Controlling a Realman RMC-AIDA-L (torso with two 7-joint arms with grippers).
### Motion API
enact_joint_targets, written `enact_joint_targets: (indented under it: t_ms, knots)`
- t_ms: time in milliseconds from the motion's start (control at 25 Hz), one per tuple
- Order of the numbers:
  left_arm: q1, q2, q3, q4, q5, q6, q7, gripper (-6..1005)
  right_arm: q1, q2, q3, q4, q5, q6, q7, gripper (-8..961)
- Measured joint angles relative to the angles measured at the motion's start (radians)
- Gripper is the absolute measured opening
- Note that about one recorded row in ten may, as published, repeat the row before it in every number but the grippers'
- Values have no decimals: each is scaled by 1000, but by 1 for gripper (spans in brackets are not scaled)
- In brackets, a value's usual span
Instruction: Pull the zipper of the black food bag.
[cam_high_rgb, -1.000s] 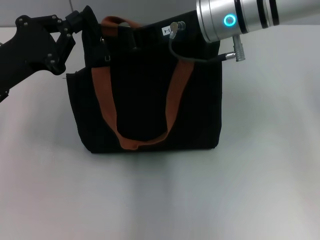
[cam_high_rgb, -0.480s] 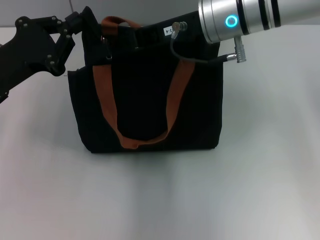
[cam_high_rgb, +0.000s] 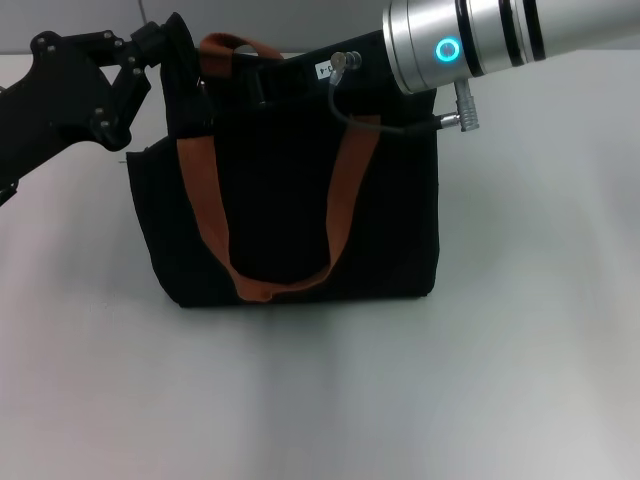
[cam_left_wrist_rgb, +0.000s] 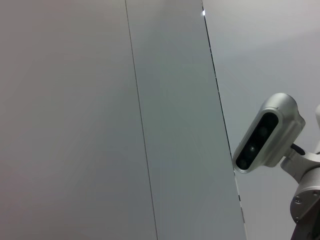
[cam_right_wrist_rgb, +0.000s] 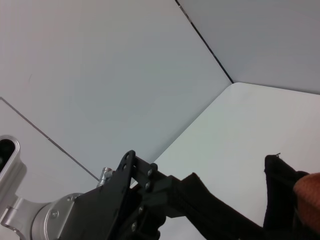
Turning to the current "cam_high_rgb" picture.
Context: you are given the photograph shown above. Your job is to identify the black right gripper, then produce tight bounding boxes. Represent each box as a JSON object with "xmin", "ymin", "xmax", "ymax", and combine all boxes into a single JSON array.
[{"xmin": 252, "ymin": 29, "xmax": 436, "ymax": 115}]

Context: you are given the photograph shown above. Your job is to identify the right gripper cable with connectors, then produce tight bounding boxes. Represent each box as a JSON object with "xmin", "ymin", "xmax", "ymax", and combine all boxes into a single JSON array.
[{"xmin": 327, "ymin": 49, "xmax": 482, "ymax": 135}]

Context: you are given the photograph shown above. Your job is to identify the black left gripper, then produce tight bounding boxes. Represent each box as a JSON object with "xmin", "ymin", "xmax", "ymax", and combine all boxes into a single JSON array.
[{"xmin": 0, "ymin": 20, "xmax": 169, "ymax": 206}]

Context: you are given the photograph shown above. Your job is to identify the black bag with brown straps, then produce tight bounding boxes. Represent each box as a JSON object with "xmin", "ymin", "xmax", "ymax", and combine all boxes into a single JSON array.
[{"xmin": 124, "ymin": 12, "xmax": 442, "ymax": 310}]

